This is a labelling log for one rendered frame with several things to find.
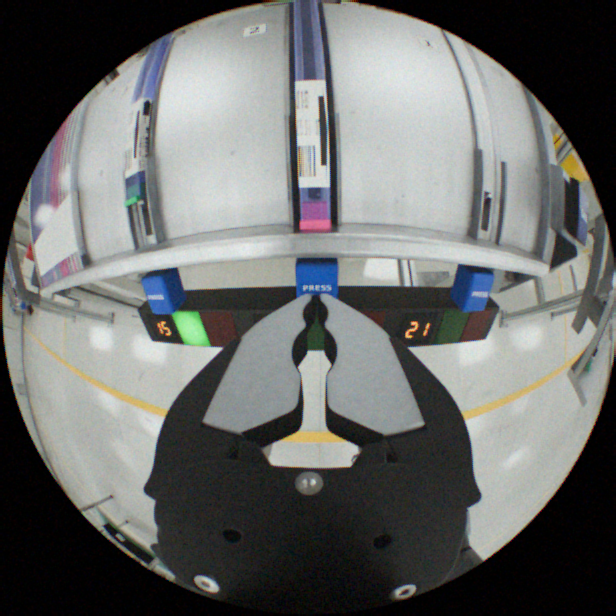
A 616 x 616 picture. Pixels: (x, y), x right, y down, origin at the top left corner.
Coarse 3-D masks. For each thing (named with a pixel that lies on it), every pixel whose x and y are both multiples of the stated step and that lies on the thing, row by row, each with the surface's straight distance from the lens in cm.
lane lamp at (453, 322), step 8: (448, 312) 18; (456, 312) 19; (464, 312) 19; (448, 320) 19; (456, 320) 19; (464, 320) 20; (440, 328) 19; (448, 328) 19; (456, 328) 20; (440, 336) 20; (448, 336) 20; (456, 336) 21
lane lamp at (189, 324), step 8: (176, 312) 19; (184, 312) 19; (192, 312) 18; (176, 320) 20; (184, 320) 19; (192, 320) 19; (200, 320) 18; (184, 328) 20; (192, 328) 19; (200, 328) 19; (184, 336) 20; (192, 336) 20; (200, 336) 19; (192, 344) 21; (200, 344) 20; (208, 344) 20
